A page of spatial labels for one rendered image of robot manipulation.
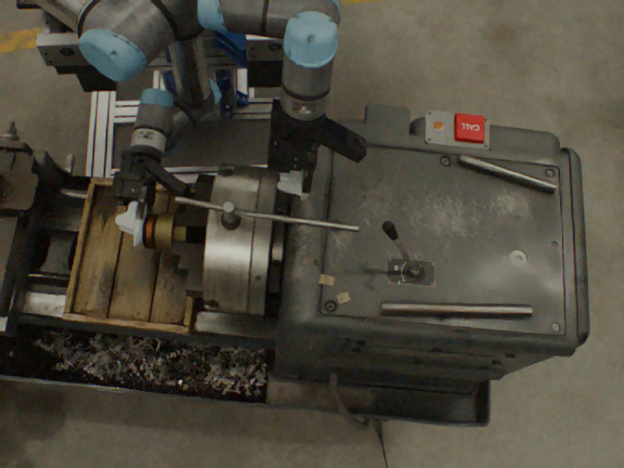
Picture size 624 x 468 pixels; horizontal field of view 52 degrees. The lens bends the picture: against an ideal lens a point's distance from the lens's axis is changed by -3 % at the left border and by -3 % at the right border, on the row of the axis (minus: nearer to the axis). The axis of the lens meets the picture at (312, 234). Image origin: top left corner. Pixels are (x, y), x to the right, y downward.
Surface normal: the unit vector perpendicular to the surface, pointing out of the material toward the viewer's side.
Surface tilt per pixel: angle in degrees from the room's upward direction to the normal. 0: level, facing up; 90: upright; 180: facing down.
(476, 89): 0
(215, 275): 47
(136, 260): 0
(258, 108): 0
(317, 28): 20
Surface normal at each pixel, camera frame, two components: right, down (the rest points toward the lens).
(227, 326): 0.07, -0.32
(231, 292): -0.04, 0.68
